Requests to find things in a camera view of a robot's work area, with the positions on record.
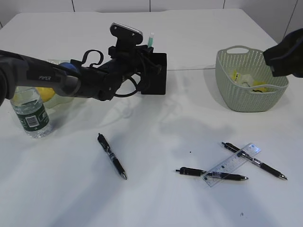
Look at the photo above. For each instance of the yellow white waste paper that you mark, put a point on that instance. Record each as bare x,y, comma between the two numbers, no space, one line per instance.
246,80

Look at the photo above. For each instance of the green wavy glass plate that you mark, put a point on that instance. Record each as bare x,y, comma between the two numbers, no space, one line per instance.
56,99

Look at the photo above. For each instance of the transparent plastic ruler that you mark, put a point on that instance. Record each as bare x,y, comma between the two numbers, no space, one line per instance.
231,164

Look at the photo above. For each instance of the black square pen holder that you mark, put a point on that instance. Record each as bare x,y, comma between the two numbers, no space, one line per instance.
157,75

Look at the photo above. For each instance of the mint green pen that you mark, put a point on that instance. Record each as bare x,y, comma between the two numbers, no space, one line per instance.
150,40

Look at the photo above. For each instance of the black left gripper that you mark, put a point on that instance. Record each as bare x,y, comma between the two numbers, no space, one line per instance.
136,58

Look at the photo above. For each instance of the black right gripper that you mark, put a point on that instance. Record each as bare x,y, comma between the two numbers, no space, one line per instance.
286,57

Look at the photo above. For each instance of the green woven plastic basket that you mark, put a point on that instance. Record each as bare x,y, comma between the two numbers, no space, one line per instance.
247,61

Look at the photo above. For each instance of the black pen under ruler bottom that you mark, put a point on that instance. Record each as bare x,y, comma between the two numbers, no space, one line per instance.
219,175

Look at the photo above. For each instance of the clear water bottle green label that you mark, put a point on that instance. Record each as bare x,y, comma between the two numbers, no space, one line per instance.
30,110

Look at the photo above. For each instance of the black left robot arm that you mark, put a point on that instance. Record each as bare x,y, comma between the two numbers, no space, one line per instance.
101,81

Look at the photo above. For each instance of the black pen under ruler top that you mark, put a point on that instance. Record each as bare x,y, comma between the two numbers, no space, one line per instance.
254,161

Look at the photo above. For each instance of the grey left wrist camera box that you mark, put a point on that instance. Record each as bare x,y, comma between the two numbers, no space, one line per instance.
126,36

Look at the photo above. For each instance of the black pen centre left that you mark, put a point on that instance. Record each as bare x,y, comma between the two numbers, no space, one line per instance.
116,163

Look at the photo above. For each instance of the yellow pear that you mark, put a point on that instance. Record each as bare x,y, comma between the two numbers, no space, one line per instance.
46,93

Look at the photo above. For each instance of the black pen under ruler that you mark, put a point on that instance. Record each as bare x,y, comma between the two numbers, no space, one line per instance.
219,175
254,161

